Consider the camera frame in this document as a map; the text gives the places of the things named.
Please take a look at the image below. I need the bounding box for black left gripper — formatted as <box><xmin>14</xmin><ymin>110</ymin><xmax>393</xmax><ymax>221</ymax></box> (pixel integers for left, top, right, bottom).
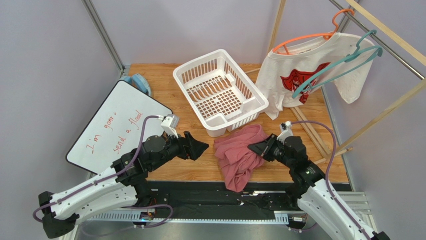
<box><xmin>149</xmin><ymin>127</ymin><xmax>209</xmax><ymax>172</ymax></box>

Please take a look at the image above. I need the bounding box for pink t shirt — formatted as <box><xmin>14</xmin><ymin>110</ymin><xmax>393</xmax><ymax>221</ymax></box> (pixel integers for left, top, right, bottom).
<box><xmin>214</xmin><ymin>124</ymin><xmax>268</xmax><ymax>193</ymax></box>

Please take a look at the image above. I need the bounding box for teal clothes hanger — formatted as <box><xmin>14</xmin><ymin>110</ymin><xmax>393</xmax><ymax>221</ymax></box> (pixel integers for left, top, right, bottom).
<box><xmin>292</xmin><ymin>29</ymin><xmax>384</xmax><ymax>100</ymax></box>

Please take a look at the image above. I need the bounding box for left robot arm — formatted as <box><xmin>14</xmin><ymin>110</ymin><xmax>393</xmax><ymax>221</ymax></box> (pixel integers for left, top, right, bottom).
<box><xmin>38</xmin><ymin>131</ymin><xmax>210</xmax><ymax>239</ymax></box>

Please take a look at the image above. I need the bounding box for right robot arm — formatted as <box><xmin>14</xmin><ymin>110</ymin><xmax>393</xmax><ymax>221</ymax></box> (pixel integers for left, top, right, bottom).
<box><xmin>248</xmin><ymin>134</ymin><xmax>389</xmax><ymax>240</ymax></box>

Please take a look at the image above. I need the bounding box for white printed t shirt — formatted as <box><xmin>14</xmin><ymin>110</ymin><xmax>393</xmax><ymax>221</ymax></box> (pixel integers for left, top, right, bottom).
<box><xmin>256</xmin><ymin>33</ymin><xmax>383</xmax><ymax>120</ymax></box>

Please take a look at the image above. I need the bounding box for orange clothes hanger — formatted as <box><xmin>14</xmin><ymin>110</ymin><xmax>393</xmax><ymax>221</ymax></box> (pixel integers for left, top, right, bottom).
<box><xmin>271</xmin><ymin>8</ymin><xmax>355</xmax><ymax>55</ymax></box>

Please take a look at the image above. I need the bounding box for white plastic dish rack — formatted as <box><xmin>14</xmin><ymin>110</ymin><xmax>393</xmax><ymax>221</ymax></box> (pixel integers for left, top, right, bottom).
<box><xmin>173</xmin><ymin>49</ymin><xmax>269</xmax><ymax>138</ymax></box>

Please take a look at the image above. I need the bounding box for white dry erase board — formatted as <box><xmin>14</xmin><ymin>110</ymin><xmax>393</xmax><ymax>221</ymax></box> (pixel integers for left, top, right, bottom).
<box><xmin>66</xmin><ymin>81</ymin><xmax>173</xmax><ymax>174</ymax></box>

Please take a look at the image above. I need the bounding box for blue tape dispenser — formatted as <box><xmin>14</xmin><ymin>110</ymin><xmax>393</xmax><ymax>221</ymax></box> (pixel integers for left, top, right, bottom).
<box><xmin>120</xmin><ymin>73</ymin><xmax>152</xmax><ymax>97</ymax></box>

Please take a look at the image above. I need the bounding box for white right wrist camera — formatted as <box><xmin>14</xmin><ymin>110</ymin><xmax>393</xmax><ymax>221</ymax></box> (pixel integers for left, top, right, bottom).
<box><xmin>277</xmin><ymin>121</ymin><xmax>294</xmax><ymax>144</ymax></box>

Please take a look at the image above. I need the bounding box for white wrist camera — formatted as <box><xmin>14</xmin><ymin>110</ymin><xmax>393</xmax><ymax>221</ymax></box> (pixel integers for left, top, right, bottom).
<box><xmin>277</xmin><ymin>121</ymin><xmax>294</xmax><ymax>144</ymax></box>
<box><xmin>161</xmin><ymin>114</ymin><xmax>180</xmax><ymax>138</ymax></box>

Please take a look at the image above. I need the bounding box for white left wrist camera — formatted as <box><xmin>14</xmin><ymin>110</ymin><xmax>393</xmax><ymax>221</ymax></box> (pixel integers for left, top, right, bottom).
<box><xmin>161</xmin><ymin>114</ymin><xmax>180</xmax><ymax>138</ymax></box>

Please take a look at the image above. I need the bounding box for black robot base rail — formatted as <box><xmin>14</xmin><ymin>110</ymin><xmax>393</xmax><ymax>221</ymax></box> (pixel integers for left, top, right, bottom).
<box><xmin>86</xmin><ymin>181</ymin><xmax>313</xmax><ymax>229</ymax></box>

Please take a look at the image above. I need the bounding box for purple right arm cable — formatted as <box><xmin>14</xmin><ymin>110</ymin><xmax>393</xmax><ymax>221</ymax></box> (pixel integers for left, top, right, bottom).
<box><xmin>289</xmin><ymin>120</ymin><xmax>374</xmax><ymax>240</ymax></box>

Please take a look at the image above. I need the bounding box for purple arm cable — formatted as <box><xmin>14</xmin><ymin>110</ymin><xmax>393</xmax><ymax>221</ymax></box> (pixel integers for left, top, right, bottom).
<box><xmin>289</xmin><ymin>120</ymin><xmax>374</xmax><ymax>240</ymax></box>
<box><xmin>32</xmin><ymin>115</ymin><xmax>175</xmax><ymax>230</ymax></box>

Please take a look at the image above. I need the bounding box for metal corner frame post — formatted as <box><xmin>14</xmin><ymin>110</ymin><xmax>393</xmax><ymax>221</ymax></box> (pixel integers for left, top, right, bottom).
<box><xmin>81</xmin><ymin>0</ymin><xmax>130</xmax><ymax>77</ymax></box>

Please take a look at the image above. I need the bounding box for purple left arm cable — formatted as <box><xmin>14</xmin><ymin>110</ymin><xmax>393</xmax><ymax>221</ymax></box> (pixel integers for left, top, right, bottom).
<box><xmin>32</xmin><ymin>115</ymin><xmax>175</xmax><ymax>230</ymax></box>

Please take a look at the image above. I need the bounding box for wooden clothes rack frame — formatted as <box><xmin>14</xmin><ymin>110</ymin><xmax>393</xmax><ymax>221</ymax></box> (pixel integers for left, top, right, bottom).
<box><xmin>268</xmin><ymin>0</ymin><xmax>426</xmax><ymax>156</ymax></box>

